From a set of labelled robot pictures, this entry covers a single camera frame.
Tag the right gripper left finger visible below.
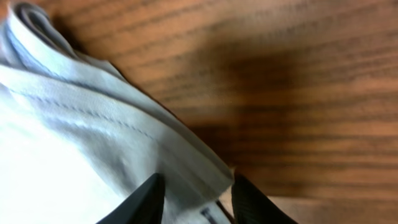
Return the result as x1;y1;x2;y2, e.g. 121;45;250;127
98;174;165;224

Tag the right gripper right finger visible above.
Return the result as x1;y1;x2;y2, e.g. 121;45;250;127
231;174;297;224

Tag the light blue printed t-shirt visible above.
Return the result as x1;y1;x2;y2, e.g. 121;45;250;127
1;2;234;223

